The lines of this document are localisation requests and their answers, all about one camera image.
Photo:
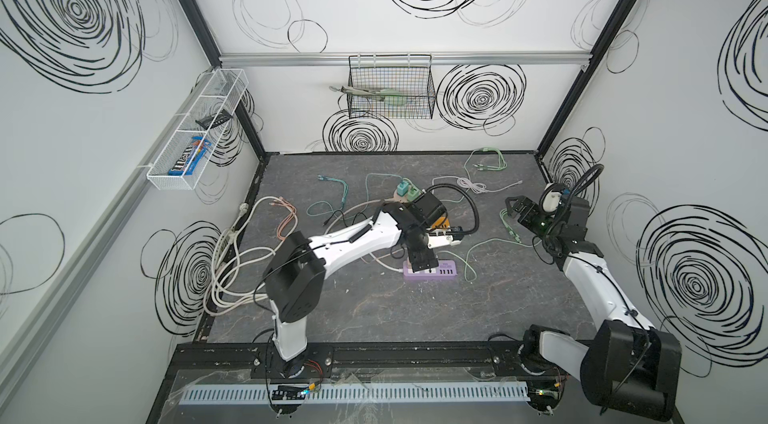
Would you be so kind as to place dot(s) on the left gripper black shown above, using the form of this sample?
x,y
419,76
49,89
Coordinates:
x,y
422,256

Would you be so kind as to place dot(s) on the teal plug adapter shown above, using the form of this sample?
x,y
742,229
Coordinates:
x,y
402,189

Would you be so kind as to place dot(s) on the purple power strip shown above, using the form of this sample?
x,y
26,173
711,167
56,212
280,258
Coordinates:
x,y
445,271

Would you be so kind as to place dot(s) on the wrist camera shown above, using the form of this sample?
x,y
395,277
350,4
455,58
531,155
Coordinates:
x,y
442,238
553,197

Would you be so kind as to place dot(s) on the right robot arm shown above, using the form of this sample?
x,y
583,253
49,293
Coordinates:
x,y
630,365

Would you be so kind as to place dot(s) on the white wire wall basket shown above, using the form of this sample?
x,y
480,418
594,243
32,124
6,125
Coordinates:
x,y
216,89

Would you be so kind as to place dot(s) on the black wire wall basket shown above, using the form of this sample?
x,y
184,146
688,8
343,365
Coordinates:
x,y
409,73

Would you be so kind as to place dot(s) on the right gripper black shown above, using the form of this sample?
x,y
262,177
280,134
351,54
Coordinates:
x,y
522,208

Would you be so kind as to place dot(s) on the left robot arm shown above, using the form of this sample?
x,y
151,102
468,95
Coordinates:
x,y
294,278

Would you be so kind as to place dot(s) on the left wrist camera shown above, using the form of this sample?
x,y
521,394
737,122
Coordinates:
x,y
442,238

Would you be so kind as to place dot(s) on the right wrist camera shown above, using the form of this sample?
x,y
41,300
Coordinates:
x,y
553,197

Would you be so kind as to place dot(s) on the blue candy packet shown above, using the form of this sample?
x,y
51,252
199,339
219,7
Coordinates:
x,y
186,163

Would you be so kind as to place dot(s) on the metal tongs in basket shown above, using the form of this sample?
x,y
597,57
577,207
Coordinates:
x,y
388,96

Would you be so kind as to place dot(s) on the black remote control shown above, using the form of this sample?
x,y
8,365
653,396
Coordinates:
x,y
214,120

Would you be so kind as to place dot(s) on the orange power strip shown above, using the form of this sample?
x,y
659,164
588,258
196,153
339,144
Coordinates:
x,y
442,223

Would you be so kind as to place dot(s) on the grey slotted cable duct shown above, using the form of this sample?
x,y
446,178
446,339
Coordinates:
x,y
348,393

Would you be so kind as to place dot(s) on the round pink power strip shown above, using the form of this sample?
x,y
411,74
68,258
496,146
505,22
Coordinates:
x,y
408,195

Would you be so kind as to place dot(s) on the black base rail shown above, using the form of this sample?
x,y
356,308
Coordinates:
x,y
324,359

